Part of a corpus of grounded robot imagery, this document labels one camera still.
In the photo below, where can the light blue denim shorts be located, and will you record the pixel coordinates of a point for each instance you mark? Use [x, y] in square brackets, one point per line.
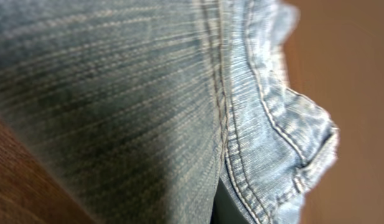
[164, 111]

